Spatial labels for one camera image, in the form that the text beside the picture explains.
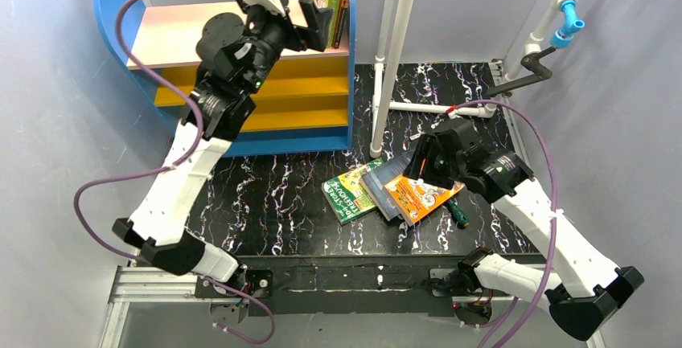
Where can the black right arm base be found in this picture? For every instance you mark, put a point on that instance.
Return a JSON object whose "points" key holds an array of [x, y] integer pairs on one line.
{"points": [[462, 282]]}

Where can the blue pipe fitting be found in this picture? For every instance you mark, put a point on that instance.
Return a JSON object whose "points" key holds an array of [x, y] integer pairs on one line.
{"points": [[571, 25]]}

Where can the green handled screwdriver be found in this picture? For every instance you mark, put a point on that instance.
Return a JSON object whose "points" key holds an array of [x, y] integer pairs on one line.
{"points": [[457, 214]]}

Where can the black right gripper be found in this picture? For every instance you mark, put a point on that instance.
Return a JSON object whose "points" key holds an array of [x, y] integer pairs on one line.
{"points": [[433, 156]]}

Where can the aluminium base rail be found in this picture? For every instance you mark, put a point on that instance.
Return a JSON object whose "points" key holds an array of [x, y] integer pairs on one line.
{"points": [[300, 285]]}

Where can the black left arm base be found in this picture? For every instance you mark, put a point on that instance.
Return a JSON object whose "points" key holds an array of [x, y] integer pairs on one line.
{"points": [[227, 306]]}

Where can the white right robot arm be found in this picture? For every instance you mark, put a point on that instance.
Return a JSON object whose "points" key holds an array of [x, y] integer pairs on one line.
{"points": [[584, 288]]}

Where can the grey blue book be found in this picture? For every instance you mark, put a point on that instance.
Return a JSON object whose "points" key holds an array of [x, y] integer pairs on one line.
{"points": [[374, 182]]}

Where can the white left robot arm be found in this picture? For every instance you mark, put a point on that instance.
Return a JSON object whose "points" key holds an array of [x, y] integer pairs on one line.
{"points": [[186, 175]]}

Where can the red hardcover book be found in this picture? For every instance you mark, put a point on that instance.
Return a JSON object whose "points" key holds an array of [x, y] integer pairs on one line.
{"points": [[340, 23]]}

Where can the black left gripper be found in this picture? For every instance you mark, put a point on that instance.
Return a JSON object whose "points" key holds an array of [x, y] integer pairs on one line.
{"points": [[297, 28]]}

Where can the dark green storey treehouse book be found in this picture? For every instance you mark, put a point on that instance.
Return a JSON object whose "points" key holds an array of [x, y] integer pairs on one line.
{"points": [[347, 197]]}

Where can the blue pink yellow bookshelf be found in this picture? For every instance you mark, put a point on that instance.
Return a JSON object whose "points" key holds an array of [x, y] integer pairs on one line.
{"points": [[304, 105]]}

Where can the orange cartoon book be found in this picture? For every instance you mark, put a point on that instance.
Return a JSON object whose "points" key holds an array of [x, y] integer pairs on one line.
{"points": [[415, 199]]}

